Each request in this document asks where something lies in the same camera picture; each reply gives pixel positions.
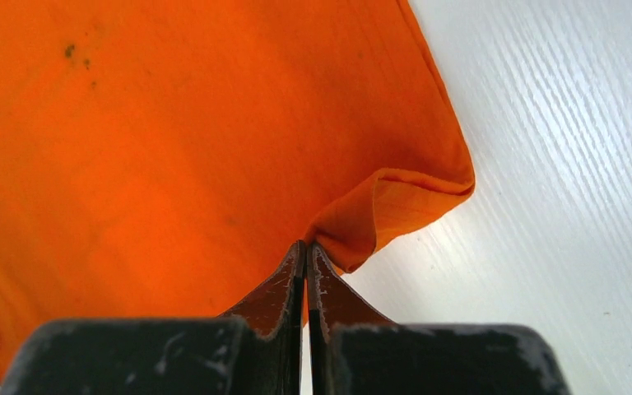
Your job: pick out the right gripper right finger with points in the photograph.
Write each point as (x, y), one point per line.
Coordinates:
(357, 350)

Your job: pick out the orange t shirt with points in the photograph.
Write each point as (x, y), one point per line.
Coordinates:
(158, 158)

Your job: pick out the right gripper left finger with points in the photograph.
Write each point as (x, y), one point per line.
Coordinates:
(252, 348)

